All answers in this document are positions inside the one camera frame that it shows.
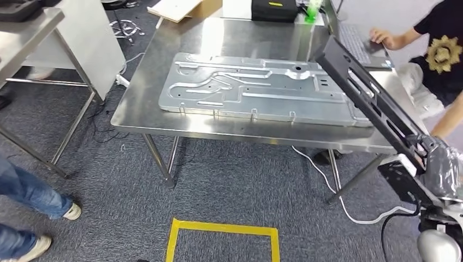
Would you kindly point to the person's right forearm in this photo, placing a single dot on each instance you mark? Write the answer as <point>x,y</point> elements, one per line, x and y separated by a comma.
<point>412,38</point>

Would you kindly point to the stainless steel workbench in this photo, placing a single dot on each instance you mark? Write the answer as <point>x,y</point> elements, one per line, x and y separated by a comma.
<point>235,39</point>

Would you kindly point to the person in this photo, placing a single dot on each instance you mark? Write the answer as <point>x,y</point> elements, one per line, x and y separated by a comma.
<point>32,195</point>
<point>448,25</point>
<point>39,73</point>

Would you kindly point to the black carrying case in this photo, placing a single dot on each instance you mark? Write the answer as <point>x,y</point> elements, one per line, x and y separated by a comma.
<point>275,11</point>

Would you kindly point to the black plastic panel part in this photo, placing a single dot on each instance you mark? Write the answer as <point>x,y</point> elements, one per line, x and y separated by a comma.
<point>343,68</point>

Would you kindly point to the black foam tray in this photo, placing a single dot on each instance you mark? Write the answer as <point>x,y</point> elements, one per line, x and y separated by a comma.
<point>18,9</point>

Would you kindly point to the white foam board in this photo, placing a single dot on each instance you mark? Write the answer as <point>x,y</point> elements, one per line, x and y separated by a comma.
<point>173,9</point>

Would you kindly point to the stamped sheet metal plate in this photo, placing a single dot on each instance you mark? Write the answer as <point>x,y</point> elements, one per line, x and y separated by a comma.
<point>253,105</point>

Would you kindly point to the cardboard box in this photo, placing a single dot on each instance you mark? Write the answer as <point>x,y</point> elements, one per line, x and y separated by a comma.
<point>208,7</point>

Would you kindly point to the white desk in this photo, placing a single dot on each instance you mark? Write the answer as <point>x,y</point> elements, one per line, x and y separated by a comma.
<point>90,43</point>

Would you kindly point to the stainless steel side table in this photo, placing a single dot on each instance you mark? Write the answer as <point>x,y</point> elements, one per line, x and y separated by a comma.
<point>21,43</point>

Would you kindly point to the grey laptop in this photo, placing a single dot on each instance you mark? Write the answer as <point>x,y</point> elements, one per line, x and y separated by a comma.
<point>354,43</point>

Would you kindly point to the white power adapter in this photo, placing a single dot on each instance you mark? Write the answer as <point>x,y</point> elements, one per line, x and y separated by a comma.
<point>123,81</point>

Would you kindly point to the black stool with chrome base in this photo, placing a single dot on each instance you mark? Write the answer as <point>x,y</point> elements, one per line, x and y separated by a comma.
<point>124,29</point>

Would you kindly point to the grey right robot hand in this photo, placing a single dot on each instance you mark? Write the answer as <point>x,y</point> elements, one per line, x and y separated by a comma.
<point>445,173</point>

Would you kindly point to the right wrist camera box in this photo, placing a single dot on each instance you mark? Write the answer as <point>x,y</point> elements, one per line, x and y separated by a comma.
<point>401,182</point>

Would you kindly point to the green plastic bottle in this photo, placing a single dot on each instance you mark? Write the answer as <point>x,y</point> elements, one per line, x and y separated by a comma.
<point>311,12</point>

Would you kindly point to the person's right hand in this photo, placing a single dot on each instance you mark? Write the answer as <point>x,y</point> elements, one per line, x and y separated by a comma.
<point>382,37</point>

